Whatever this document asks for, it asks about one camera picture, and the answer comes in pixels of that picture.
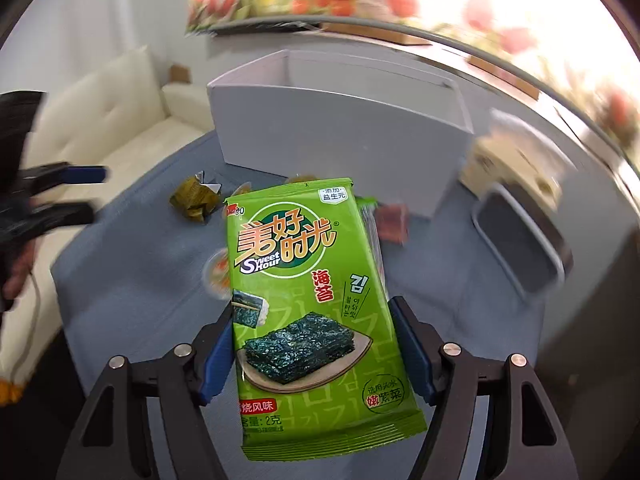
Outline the white storage box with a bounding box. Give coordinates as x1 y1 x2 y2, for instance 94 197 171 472
206 49 476 220

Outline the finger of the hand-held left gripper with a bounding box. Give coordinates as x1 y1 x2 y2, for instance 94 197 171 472
27 201 97 237
20 162 109 197

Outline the orange object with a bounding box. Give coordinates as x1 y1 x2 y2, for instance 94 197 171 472
0 377 26 406

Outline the olive green snack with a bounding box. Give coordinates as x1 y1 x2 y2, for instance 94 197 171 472
169 171 225 223

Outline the soft tissue pack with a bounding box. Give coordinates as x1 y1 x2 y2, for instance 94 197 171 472
460 110 566 201

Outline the orange jelly cup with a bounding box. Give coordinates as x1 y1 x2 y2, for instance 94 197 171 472
202 247 234 301

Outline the person's left hand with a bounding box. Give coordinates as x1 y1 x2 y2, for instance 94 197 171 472
2 237 39 302

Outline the blue table cloth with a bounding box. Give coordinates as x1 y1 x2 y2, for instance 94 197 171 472
50 130 551 480

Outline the grey plastic tray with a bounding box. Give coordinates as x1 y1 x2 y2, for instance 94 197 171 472
470 182 573 303

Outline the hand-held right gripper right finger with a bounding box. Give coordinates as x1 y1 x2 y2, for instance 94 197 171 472
389 296 591 480

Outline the red jelly cup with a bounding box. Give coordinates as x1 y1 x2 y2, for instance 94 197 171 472
375 202 412 246

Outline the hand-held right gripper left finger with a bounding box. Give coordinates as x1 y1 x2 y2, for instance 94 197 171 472
55 300 238 480

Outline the cream sofa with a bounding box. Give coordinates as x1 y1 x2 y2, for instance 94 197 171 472
0 45 221 406

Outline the green seaweed snack packet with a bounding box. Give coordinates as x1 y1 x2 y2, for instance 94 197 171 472
355 195 387 281
222 177 428 458

